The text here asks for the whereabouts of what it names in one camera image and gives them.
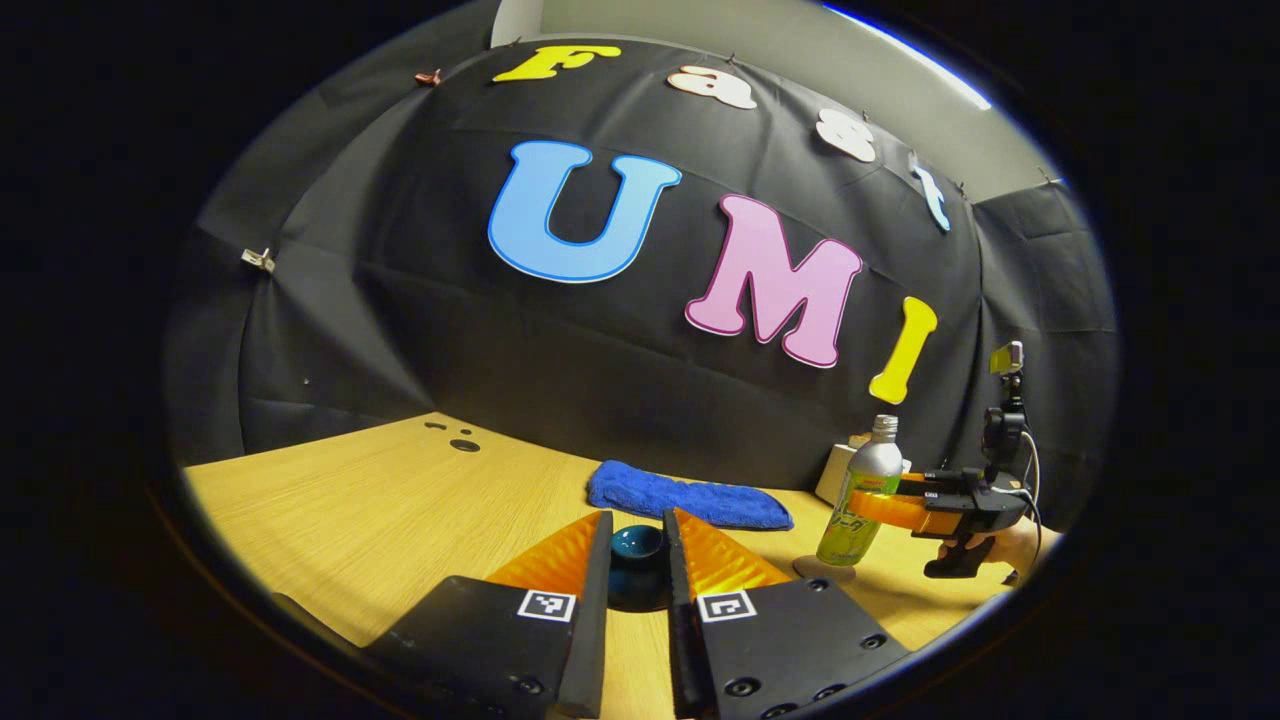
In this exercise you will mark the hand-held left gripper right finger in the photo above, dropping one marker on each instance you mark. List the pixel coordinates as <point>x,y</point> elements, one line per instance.
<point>682,620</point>

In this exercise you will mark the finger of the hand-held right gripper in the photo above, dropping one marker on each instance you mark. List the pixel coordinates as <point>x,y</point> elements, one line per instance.
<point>895,510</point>
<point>925,481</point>

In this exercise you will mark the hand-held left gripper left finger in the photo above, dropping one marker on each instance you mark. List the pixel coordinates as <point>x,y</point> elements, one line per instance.
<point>590,620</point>

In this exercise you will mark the silver green water bottle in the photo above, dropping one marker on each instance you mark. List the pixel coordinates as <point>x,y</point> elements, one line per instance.
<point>860,500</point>

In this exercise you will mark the teal teacup lid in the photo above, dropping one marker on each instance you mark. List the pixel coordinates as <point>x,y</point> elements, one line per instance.
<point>637,545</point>

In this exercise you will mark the round brown coaster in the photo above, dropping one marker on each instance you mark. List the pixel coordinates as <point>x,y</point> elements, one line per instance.
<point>825,572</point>

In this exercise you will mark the cream white toaster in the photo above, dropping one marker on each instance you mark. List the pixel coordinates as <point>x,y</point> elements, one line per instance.
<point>832,475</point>

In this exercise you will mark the blue folded towel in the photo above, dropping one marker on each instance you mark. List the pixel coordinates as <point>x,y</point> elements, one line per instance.
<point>690,497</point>

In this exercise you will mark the black backdrop cloth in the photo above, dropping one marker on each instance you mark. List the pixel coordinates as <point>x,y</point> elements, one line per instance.
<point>450,330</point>

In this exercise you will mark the white metal clip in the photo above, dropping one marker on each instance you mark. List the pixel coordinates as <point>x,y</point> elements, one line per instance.
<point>258,260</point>

